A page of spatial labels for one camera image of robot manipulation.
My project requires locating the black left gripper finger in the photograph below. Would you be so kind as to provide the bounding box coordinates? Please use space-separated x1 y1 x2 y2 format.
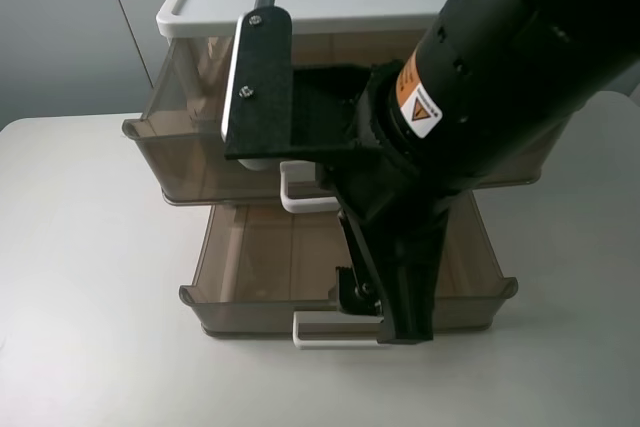
334 266 382 317

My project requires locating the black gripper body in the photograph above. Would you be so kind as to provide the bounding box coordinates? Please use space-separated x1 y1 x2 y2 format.
319 60 471 345

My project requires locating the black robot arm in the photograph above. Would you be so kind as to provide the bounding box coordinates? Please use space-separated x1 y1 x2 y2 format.
328 0 639 344

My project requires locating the smoky transparent lower drawer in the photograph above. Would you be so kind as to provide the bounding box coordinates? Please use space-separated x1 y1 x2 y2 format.
179 194 518 349

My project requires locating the smoky transparent drawer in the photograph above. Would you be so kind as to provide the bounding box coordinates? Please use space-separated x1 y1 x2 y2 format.
121 30 572 207
179 194 518 349

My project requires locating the smoky transparent upper drawer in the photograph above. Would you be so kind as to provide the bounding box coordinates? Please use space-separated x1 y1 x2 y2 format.
121 30 572 207

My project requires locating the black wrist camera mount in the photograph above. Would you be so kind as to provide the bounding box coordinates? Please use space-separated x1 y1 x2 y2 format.
225 6 379 164

